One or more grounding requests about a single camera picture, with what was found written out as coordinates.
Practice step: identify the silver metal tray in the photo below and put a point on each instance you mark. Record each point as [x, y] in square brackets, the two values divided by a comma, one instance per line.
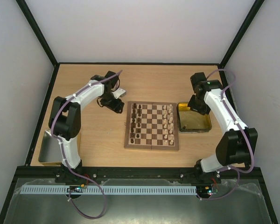
[54, 151]

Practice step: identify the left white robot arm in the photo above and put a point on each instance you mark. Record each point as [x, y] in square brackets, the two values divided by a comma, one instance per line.
[65, 119]

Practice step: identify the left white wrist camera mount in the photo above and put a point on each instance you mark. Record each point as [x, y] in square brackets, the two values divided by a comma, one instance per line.
[119, 93]

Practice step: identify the gold tin with dark pieces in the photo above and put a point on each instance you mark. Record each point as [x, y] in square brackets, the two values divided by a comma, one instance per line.
[192, 122]

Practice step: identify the row of dark chess pieces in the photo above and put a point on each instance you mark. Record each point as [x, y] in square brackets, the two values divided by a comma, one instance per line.
[132, 126]

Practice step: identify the black aluminium frame rail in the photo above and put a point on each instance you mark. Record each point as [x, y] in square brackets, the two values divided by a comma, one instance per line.
[98, 174]

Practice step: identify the row of light chess pieces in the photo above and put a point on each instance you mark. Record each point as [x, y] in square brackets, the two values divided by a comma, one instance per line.
[168, 125]

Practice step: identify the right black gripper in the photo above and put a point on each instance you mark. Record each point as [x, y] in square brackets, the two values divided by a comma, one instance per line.
[198, 107]

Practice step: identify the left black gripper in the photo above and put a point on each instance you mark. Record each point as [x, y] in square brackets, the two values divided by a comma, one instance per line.
[116, 107]

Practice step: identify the row of dark pawns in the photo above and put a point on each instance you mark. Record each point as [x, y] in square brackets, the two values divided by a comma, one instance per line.
[139, 117]

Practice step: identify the wooden chess board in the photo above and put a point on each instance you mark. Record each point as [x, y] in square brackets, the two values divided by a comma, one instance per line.
[151, 137]

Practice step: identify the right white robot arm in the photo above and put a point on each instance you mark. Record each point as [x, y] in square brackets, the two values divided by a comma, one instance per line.
[236, 148]

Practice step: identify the light blue slotted cable duct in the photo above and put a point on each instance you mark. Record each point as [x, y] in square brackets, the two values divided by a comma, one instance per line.
[108, 190]

